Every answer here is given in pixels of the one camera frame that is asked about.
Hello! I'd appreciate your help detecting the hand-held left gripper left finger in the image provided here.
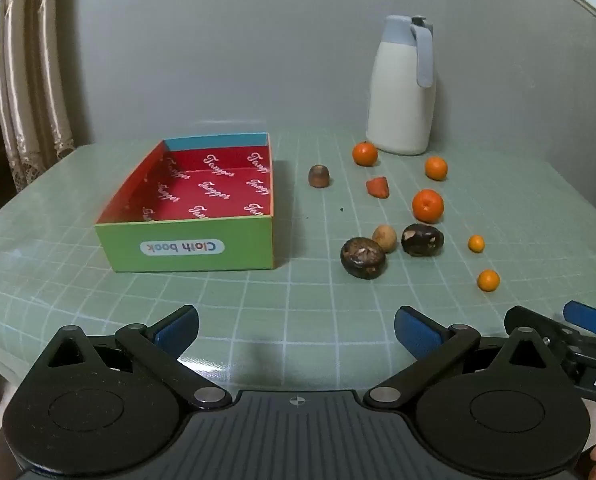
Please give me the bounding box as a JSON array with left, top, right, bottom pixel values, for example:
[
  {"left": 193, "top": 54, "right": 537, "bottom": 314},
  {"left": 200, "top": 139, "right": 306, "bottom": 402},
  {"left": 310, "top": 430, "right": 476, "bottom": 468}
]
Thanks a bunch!
[{"left": 30, "top": 304, "right": 233, "bottom": 414}]

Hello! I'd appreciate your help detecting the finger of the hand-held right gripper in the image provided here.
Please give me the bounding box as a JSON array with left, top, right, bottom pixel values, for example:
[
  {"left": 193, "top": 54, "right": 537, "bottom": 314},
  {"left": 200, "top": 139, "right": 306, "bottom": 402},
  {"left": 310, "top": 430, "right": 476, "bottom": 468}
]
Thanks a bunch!
[
  {"left": 504, "top": 305, "right": 586, "bottom": 348},
  {"left": 563, "top": 300, "right": 596, "bottom": 339}
]

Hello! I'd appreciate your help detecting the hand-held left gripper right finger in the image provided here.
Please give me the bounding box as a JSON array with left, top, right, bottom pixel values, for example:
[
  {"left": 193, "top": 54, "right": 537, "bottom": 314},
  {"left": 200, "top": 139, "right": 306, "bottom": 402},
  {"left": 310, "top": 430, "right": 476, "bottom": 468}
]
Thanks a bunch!
[{"left": 363, "top": 305, "right": 564, "bottom": 414}]

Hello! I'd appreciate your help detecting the colourful cardboard box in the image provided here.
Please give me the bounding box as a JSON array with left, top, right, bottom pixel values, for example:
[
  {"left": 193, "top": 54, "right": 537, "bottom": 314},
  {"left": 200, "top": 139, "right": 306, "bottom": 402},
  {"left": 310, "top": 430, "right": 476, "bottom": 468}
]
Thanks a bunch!
[{"left": 94, "top": 132, "right": 276, "bottom": 273}]

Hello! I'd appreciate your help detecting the dark brown passion fruit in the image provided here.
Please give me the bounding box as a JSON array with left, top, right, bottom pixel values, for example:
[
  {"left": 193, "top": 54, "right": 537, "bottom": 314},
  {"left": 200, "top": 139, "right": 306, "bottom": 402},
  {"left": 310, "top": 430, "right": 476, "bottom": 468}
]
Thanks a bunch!
[
  {"left": 401, "top": 224, "right": 445, "bottom": 258},
  {"left": 340, "top": 237, "right": 387, "bottom": 280}
]

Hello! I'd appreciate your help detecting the tan round longan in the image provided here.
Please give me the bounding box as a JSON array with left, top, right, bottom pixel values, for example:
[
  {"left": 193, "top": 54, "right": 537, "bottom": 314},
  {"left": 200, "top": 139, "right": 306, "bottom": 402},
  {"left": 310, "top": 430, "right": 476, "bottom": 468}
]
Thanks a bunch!
[{"left": 372, "top": 225, "right": 397, "bottom": 253}]

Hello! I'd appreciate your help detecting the green checked tablecloth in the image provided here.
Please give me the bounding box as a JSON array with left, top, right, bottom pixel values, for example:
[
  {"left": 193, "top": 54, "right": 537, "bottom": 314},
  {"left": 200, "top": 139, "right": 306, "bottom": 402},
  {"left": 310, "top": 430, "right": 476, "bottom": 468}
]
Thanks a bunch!
[{"left": 0, "top": 130, "right": 596, "bottom": 411}]

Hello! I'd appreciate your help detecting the large mandarin orange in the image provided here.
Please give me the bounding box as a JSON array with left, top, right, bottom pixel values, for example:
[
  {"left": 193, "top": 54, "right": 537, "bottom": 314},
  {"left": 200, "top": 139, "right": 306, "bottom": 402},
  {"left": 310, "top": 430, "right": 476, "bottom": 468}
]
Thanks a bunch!
[{"left": 411, "top": 189, "right": 445, "bottom": 224}]

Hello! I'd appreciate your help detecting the orange carrot chunk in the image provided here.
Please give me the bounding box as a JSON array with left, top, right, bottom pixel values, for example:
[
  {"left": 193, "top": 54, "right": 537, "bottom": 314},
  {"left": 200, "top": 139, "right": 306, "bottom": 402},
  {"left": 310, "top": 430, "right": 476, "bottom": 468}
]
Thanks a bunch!
[{"left": 366, "top": 176, "right": 391, "bottom": 200}]

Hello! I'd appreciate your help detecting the brown chestnut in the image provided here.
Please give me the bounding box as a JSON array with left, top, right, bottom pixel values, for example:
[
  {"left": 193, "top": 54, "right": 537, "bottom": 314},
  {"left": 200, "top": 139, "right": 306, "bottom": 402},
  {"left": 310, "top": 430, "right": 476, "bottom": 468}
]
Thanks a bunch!
[{"left": 308, "top": 164, "right": 331, "bottom": 190}]

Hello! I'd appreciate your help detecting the small mandarin orange with stem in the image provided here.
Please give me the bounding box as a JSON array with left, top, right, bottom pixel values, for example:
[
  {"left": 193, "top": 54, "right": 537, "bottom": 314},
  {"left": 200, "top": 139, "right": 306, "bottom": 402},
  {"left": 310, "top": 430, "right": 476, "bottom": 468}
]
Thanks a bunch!
[{"left": 352, "top": 141, "right": 379, "bottom": 168}]

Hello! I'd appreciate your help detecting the white thermos jug grey lid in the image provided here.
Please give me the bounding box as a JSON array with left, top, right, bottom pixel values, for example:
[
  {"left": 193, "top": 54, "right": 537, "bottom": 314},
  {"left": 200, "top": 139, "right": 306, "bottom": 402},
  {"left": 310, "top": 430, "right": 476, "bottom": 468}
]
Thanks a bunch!
[{"left": 366, "top": 15, "right": 437, "bottom": 156}]

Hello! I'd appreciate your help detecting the beige curtain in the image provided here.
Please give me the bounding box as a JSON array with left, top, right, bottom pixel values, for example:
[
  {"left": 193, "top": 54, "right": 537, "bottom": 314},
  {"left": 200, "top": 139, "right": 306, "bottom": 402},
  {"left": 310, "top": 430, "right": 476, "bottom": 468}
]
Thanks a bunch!
[{"left": 0, "top": 0, "right": 78, "bottom": 193}]

